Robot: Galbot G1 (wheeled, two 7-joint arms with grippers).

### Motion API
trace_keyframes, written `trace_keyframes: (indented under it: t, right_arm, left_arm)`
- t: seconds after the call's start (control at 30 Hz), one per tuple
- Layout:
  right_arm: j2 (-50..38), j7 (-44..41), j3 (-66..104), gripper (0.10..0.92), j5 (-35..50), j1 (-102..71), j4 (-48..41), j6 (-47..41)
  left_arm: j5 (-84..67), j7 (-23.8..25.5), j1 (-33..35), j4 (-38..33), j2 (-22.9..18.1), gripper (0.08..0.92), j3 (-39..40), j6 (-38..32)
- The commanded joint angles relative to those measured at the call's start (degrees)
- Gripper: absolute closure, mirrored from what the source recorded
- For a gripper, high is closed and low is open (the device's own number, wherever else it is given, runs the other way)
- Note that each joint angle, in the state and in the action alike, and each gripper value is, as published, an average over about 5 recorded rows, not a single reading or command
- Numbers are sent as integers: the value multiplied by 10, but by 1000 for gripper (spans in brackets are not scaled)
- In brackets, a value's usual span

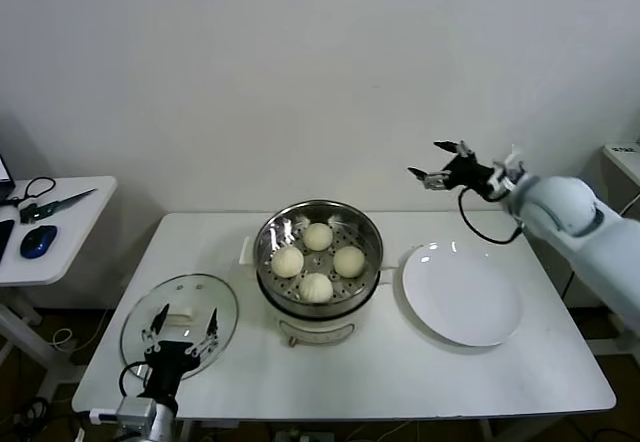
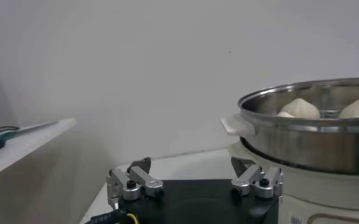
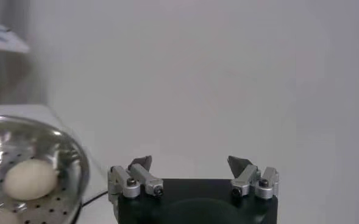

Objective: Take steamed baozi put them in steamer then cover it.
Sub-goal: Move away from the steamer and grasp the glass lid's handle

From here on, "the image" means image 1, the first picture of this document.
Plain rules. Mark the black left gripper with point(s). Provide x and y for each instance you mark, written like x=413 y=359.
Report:
x=172 y=357

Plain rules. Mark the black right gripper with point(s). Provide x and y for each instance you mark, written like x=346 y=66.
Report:
x=467 y=173

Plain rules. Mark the oval glass lid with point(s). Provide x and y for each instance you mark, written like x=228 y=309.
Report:
x=200 y=294

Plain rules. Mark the white steamed baozi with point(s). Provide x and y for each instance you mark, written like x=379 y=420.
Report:
x=348 y=261
x=318 y=236
x=315 y=287
x=287 y=262

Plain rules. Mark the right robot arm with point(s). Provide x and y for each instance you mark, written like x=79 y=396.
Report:
x=565 y=202

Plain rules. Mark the perforated steel steamer basket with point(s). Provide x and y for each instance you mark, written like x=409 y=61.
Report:
x=350 y=297

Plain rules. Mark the white round plate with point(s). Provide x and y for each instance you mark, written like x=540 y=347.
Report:
x=460 y=297

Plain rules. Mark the white side desk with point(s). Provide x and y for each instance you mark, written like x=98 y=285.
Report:
x=72 y=244

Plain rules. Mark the white floor power strip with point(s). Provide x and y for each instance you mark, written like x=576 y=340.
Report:
x=292 y=433

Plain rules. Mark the blue computer mouse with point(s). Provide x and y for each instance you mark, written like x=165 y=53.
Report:
x=38 y=241

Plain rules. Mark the white desk with label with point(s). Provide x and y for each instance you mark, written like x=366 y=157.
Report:
x=625 y=159

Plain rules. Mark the black phone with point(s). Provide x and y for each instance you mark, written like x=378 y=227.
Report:
x=4 y=239

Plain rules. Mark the laptop computer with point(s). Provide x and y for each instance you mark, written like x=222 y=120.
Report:
x=3 y=169

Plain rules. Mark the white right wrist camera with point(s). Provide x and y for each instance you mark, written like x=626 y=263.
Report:
x=506 y=172

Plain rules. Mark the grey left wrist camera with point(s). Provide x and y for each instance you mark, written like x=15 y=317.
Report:
x=132 y=408

